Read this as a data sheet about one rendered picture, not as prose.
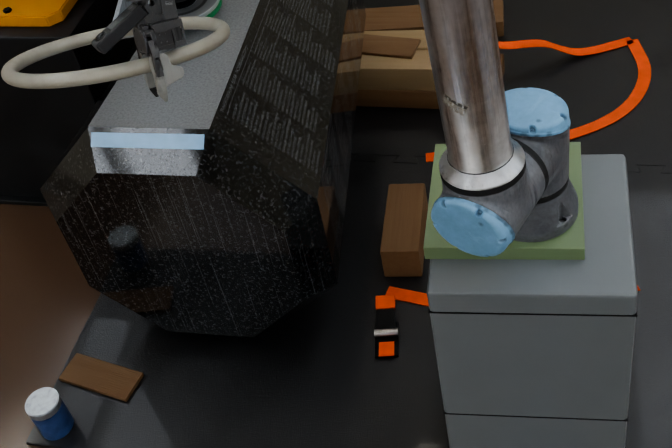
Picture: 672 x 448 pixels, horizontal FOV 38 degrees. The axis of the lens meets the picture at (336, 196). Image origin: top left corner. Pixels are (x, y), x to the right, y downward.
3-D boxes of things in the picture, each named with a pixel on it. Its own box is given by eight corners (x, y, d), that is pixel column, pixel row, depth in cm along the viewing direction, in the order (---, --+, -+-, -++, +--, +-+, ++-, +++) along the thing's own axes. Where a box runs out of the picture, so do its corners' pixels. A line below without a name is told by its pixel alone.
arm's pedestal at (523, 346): (629, 365, 271) (648, 136, 212) (642, 535, 236) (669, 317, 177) (449, 360, 281) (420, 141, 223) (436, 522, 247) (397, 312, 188)
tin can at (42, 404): (48, 411, 290) (31, 386, 281) (79, 412, 287) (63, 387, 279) (36, 440, 283) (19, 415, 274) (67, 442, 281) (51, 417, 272)
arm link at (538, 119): (581, 158, 192) (584, 88, 180) (546, 215, 182) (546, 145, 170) (510, 139, 199) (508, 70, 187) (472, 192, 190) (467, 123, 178)
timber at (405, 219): (422, 277, 304) (418, 251, 295) (384, 277, 306) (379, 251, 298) (428, 208, 324) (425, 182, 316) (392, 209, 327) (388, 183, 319)
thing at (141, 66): (45, 47, 234) (42, 35, 233) (244, 17, 230) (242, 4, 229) (-34, 104, 189) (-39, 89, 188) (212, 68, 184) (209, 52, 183)
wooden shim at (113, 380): (59, 380, 297) (58, 378, 296) (78, 355, 303) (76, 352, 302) (126, 402, 287) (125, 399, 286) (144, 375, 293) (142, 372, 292)
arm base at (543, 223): (574, 174, 203) (575, 138, 196) (582, 240, 190) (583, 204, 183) (482, 178, 206) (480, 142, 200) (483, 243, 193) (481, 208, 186)
